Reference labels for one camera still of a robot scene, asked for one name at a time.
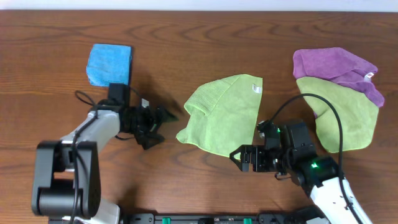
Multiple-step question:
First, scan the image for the purple microfiber cloth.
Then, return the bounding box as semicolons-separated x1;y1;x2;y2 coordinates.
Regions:
293;47;385;108

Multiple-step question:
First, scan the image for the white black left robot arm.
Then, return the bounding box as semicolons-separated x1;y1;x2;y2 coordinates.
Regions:
31;99;177;223

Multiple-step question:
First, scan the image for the folded blue cloth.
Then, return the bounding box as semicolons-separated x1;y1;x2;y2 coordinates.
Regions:
86;44;133;87

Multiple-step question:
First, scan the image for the green microfiber cloth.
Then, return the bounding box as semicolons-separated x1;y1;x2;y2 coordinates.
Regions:
176;74;263;157

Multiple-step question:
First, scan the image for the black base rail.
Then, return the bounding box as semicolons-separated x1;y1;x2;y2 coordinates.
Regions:
119;213;329;224

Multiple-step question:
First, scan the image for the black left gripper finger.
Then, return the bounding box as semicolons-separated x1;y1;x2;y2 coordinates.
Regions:
155;106;178;123
136;131;164;150

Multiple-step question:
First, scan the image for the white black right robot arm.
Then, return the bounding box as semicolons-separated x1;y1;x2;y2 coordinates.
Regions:
229;121;370;223

